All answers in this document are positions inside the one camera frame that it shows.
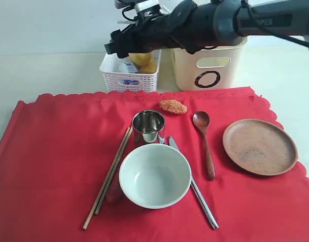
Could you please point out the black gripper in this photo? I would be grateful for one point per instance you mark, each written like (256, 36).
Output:
(140, 38)

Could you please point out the yellow lemon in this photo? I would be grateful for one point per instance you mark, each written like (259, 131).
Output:
(141, 59)

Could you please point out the blue white milk carton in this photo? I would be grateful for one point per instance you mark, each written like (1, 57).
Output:
(128, 68)

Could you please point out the yellow cheese wedge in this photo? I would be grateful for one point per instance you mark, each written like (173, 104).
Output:
(149, 68)

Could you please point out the breaded fried nugget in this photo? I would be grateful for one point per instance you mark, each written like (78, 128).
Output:
(173, 106)

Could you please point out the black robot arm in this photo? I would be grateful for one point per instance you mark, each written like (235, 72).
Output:
(194, 27)

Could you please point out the white perforated plastic basket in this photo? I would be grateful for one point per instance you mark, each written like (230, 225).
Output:
(115, 80)

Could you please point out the stainless steel cup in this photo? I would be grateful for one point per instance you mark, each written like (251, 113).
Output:
(149, 127)

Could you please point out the cream plastic bin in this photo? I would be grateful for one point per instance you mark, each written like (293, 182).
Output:
(206, 69)

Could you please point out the brown wooden spoon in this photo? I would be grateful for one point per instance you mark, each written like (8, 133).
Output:
(201, 121)

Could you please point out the white ceramic bowl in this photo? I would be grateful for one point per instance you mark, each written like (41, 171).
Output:
(155, 176)

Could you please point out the red scalloped table cloth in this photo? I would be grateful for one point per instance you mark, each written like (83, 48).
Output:
(56, 152)

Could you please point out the red strawberry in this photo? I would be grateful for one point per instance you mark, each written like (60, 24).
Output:
(114, 193)

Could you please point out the wooden chopstick right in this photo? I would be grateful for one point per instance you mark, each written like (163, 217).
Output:
(112, 171)

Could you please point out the wooden chopstick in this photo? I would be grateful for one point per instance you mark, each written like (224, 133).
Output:
(86, 223)
(112, 171)

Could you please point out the wooden chopstick left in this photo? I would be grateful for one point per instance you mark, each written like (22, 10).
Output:
(86, 223)

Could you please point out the brown wooden plate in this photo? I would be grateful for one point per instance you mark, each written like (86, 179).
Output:
(260, 147)

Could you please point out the stainless steel knife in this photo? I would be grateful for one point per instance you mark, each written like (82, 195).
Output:
(211, 219)

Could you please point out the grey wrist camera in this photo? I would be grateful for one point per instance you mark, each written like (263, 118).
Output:
(144, 8)

